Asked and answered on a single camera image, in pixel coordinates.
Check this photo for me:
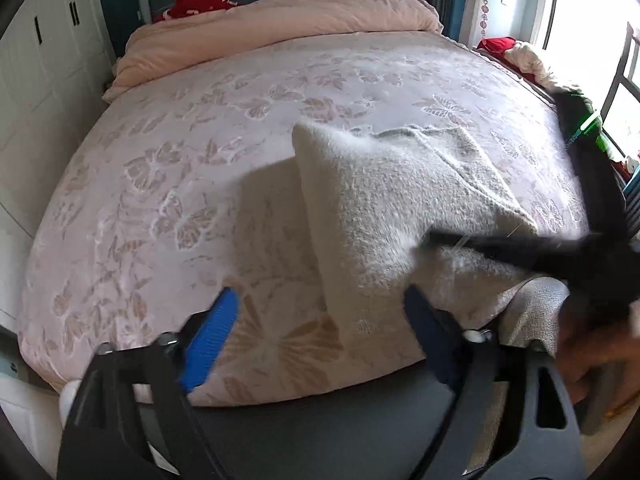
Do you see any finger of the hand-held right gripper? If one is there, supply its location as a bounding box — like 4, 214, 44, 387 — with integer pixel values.
425, 229, 603, 283
552, 87, 628, 243

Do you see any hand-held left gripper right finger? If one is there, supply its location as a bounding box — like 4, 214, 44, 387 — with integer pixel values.
403, 284, 587, 480

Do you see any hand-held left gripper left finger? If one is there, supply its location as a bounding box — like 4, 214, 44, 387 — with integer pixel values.
56, 287, 240, 480

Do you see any white fluffy towel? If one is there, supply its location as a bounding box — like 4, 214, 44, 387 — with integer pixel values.
291, 121, 567, 354

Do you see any person's right hand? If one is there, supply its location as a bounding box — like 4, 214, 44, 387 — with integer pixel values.
555, 310, 640, 407

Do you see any black window railing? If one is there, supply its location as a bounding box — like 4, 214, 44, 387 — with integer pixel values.
601, 21, 640, 127

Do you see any white crumpled cloth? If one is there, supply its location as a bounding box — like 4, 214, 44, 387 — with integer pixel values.
507, 39, 559, 89

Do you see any window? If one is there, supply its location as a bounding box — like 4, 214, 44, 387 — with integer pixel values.
529, 0, 640, 162

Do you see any pink floral bed blanket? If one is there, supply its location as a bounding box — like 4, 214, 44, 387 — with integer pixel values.
15, 30, 601, 408

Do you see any white wardrobe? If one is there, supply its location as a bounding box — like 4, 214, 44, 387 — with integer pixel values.
0, 0, 117, 322

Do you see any pink duvet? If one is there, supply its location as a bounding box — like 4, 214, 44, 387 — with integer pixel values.
102, 0, 444, 104

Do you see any red cloth with white trim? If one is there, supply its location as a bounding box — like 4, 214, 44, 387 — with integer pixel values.
159, 0, 237, 22

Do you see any dark grey bed frame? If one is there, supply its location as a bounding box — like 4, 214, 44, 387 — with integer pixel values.
134, 374, 502, 480

